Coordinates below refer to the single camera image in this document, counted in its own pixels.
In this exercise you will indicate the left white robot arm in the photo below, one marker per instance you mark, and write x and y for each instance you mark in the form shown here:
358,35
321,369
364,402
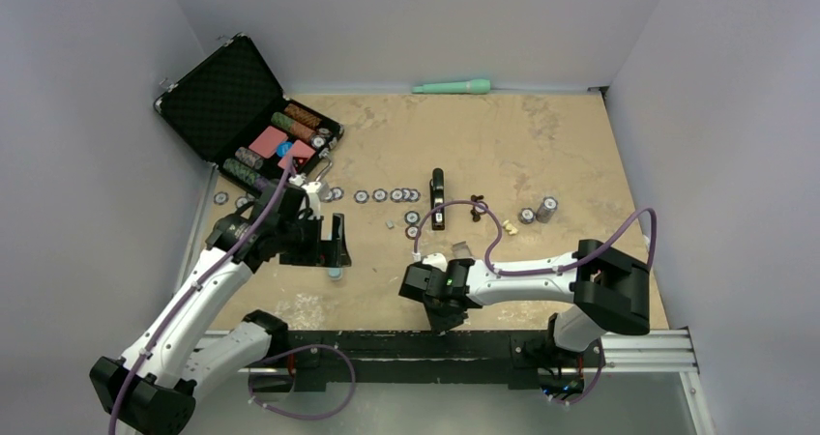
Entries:
154,386

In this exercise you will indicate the red staple box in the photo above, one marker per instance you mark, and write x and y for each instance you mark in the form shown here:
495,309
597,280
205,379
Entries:
461,250

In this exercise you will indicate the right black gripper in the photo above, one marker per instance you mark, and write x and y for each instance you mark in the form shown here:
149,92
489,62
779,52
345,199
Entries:
440,323

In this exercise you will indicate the brown chip stack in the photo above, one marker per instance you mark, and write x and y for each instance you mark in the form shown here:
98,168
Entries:
479,208

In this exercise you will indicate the green marker pen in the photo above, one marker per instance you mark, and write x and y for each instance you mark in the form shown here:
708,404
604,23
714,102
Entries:
468,87

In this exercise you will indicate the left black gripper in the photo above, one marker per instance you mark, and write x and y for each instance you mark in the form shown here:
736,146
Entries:
322,252

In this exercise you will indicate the blue dealer button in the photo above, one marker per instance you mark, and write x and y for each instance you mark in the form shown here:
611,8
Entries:
283,148

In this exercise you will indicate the black poker chip case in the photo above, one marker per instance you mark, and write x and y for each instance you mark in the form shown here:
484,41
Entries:
226,101

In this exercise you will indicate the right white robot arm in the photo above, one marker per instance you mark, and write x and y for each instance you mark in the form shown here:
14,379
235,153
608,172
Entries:
606,289

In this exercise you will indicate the poker chip stack upright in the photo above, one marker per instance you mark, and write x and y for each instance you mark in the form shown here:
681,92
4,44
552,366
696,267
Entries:
547,209

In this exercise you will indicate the small cream object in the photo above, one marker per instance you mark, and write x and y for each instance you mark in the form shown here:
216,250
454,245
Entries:
509,227

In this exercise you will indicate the poker chip lower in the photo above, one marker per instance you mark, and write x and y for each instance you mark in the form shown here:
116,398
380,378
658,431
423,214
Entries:
412,232

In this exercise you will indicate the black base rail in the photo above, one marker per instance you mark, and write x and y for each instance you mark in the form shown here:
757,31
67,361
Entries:
516,360

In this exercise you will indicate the black stapler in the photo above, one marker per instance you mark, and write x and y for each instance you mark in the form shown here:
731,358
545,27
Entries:
437,198

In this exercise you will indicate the red card deck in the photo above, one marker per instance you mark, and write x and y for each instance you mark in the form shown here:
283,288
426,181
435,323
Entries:
265,145
299,154

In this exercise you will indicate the poker chip on table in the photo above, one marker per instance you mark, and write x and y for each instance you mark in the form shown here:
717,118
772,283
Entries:
412,217

